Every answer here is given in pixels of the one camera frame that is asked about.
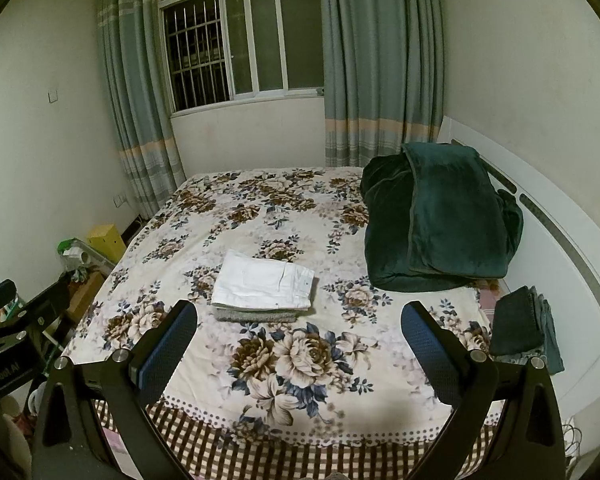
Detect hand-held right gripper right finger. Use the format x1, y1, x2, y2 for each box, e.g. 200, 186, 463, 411
401, 301, 567, 480

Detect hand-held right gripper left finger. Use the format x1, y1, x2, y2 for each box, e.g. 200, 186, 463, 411
30, 300, 199, 480

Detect white pants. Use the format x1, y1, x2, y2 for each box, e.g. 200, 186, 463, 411
210, 249, 316, 311

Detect dark folded pants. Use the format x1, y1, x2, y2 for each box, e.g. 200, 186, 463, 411
488, 285, 549, 356

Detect grey folded pants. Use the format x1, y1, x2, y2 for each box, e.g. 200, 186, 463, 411
214, 304, 299, 324

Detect brown cardboard box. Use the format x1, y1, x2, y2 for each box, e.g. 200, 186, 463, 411
64, 269, 106, 322

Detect green and white packet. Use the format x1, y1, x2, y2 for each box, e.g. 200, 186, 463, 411
57, 237, 89, 264

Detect yellow box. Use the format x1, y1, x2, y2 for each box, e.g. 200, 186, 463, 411
87, 223, 128, 265

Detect floral sheet bed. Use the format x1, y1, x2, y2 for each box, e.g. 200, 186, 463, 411
59, 165, 512, 480

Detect folded blue jeans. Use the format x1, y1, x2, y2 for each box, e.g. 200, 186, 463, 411
494, 287, 565, 376

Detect dark green blanket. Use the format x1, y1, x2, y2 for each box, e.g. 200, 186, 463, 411
358, 142, 525, 294

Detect white headboard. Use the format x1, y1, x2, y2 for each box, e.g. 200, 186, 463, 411
437, 115, 600, 413

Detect barred window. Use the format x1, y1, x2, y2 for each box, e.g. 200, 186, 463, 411
157, 0, 327, 114

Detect black cable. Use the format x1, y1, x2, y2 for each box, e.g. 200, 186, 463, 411
561, 424, 582, 462

